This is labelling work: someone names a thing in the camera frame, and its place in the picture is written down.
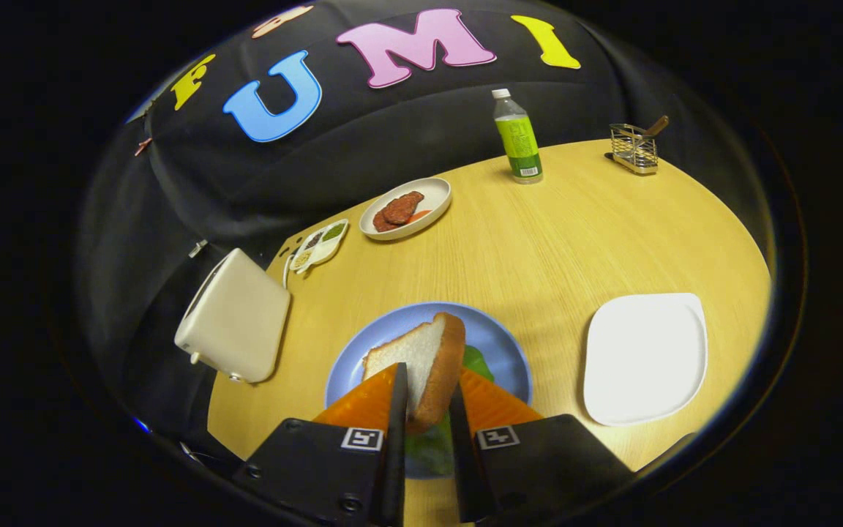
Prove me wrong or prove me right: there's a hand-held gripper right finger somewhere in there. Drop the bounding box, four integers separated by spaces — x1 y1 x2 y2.
449 366 636 525

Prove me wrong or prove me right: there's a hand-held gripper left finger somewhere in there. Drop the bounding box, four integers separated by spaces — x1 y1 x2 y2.
233 362 410 527

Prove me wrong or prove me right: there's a green lettuce leaf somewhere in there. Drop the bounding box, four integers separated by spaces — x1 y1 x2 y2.
405 344 497 476

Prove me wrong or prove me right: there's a white bread slice brown crust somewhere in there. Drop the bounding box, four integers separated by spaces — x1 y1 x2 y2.
361 312 467 436

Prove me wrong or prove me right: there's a blue round plate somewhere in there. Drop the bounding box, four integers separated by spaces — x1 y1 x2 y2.
324 302 533 482

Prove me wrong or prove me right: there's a white toaster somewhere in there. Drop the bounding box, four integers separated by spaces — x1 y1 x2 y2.
174 247 292 384

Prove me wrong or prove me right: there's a white square plate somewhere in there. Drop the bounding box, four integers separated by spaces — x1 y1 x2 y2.
583 293 708 427

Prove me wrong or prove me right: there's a white divided condiment dish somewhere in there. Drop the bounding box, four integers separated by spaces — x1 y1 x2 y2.
290 219 350 275

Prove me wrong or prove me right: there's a white round plate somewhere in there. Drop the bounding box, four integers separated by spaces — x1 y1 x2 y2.
359 177 453 242

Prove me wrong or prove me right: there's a green label plastic bottle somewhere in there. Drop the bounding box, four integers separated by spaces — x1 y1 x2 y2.
491 89 544 184

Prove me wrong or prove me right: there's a metal wire holder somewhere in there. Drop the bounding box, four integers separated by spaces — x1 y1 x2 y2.
604 123 660 176

